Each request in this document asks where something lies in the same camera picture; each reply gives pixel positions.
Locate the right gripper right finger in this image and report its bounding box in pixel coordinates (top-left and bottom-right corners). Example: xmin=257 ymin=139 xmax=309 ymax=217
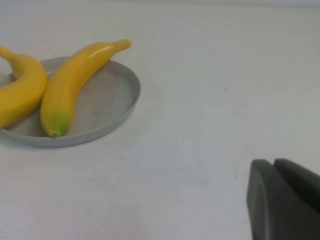
xmin=273 ymin=158 xmax=320 ymax=213

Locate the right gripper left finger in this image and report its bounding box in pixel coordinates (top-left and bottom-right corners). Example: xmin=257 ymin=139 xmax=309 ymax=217
xmin=246 ymin=159 xmax=320 ymax=240

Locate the large yellow plastic banana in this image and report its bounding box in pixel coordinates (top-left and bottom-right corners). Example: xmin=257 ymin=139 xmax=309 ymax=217
xmin=40 ymin=38 xmax=132 ymax=138

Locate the small yellow plastic banana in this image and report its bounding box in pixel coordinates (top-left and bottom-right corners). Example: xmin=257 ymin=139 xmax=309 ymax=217
xmin=0 ymin=45 xmax=49 ymax=130

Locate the grey round plate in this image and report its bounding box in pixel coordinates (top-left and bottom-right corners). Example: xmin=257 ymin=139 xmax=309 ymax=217
xmin=0 ymin=56 xmax=142 ymax=148

